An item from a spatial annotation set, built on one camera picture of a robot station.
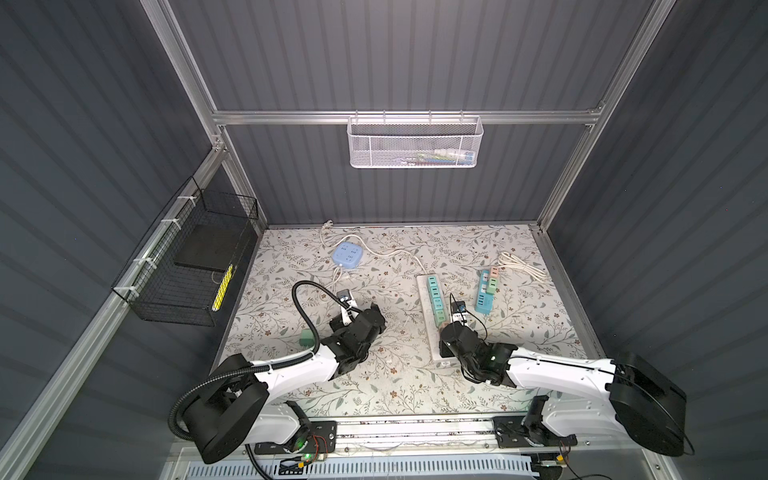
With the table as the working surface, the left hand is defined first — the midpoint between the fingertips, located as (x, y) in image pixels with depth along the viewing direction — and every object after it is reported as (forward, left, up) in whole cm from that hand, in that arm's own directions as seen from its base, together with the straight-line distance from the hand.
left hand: (362, 310), depth 87 cm
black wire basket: (+2, +42, +19) cm, 47 cm away
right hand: (-7, -24, -3) cm, 25 cm away
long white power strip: (-5, -21, -5) cm, 22 cm away
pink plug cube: (+13, -44, -2) cm, 46 cm away
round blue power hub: (+27, +6, -6) cm, 28 cm away
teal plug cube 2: (+7, -23, -2) cm, 24 cm away
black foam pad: (+10, +38, +19) cm, 44 cm away
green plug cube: (-2, -23, -2) cm, 23 cm away
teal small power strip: (+5, -39, -6) cm, 40 cm away
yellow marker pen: (-3, +32, +18) cm, 37 cm away
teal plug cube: (+11, -23, -2) cm, 25 cm away
